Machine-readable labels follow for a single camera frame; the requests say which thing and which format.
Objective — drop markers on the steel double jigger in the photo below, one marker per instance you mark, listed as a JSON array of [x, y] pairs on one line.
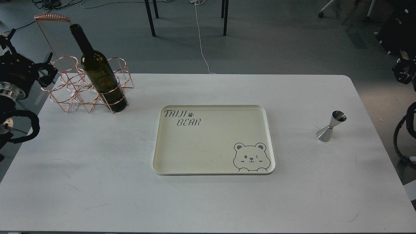
[[325, 134]]

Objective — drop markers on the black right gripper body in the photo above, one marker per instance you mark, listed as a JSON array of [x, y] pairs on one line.
[[404, 71]]

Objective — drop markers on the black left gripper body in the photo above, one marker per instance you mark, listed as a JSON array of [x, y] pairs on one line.
[[21, 71]]

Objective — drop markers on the dark green wine bottle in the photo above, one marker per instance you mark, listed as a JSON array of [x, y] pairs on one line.
[[99, 72]]

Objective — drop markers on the cream bear serving tray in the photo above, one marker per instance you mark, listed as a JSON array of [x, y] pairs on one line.
[[213, 140]]

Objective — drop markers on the black table leg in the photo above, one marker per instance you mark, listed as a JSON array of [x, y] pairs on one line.
[[224, 15], [149, 14]]

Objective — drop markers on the black equipment case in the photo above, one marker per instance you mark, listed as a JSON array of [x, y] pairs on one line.
[[398, 32]]

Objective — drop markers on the black table leg left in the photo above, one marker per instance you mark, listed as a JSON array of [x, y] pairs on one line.
[[149, 14]]

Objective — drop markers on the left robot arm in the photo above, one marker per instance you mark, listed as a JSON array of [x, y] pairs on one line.
[[9, 95]]

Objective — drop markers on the rose gold wire bottle rack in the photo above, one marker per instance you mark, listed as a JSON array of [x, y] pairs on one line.
[[75, 89]]

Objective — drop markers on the black table leg right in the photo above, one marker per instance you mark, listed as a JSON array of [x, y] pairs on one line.
[[224, 15]]

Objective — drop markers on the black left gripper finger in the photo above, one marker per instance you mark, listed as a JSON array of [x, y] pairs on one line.
[[46, 80], [47, 60]]

